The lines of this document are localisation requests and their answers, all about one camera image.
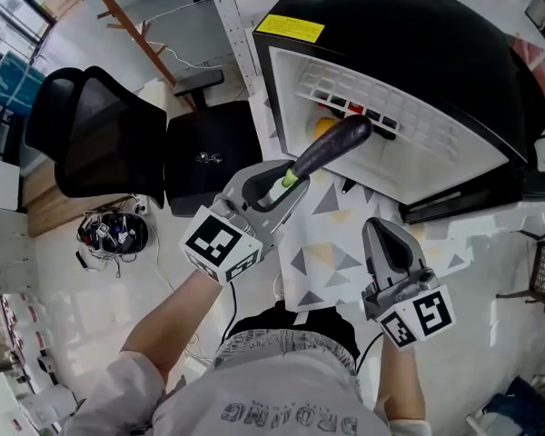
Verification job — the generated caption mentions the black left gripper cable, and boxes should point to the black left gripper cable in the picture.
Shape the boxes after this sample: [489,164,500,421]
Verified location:
[220,282,240,344]

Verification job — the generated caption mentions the person's white printed shirt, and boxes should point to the person's white printed shirt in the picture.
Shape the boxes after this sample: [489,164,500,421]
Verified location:
[63,329,432,436]

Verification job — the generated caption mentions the person's black shorts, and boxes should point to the person's black shorts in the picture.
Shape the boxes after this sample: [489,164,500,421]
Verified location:
[220,300,362,372]

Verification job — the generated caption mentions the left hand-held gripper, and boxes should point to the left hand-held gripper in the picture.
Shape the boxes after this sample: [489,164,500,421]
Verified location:
[180,159,311,285]

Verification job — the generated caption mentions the purple eggplant with green stem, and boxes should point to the purple eggplant with green stem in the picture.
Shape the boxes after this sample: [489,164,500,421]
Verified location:
[281,114,373,188]

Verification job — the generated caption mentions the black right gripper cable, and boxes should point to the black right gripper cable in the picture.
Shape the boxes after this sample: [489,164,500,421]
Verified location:
[356,332,385,374]

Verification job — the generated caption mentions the person's right forearm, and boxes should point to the person's right forearm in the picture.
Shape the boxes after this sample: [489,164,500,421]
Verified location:
[374,333,426,421]

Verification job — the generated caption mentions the wooden platform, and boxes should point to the wooden platform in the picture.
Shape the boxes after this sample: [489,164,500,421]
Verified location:
[22,159,133,238]

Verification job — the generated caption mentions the black mini fridge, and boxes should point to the black mini fridge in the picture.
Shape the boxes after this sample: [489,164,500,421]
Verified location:
[252,0,545,225]

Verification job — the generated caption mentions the blue storage bin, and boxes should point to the blue storage bin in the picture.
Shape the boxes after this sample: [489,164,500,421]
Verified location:
[0,52,46,108]

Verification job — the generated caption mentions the cardboard box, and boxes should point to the cardboard box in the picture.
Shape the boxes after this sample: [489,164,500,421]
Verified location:
[42,0,84,20]

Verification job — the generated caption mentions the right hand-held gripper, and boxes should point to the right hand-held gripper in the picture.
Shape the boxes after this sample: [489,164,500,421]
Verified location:
[361,218,458,350]

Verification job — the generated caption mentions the brown wooden coat rack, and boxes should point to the brown wooden coat rack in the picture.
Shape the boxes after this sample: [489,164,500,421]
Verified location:
[79,0,196,108]

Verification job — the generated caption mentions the white metal shelf rack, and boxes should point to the white metal shelf rack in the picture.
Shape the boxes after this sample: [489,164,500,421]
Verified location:
[202,0,261,99]

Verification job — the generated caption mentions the triangle patterned tablecloth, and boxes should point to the triangle patterned tablecloth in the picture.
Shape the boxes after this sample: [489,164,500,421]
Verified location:
[247,93,478,313]

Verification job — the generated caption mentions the small black strap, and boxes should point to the small black strap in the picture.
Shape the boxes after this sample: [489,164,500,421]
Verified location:
[74,250,96,272]

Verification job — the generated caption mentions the black mesh office chair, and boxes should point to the black mesh office chair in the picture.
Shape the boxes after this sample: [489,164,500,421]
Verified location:
[25,65,263,217]

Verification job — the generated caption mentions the white box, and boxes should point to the white box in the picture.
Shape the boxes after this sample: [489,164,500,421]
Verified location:
[0,152,22,213]

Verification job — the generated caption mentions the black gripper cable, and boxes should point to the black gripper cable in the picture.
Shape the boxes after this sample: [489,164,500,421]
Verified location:
[356,332,385,374]
[220,282,240,344]

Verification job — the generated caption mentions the blue fabric item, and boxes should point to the blue fabric item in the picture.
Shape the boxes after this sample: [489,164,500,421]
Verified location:
[465,376,545,436]

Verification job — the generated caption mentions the person's left forearm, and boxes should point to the person's left forearm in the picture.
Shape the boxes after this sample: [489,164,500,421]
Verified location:
[120,268,223,385]

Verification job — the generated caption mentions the white perforated panel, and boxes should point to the white perforated panel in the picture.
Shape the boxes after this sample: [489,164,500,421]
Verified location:
[0,204,35,297]

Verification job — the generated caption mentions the white floor cable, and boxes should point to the white floor cable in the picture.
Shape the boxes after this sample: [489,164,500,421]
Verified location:
[143,0,223,70]

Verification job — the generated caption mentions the orange fruit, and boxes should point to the orange fruit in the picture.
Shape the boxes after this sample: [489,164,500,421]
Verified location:
[314,115,342,140]

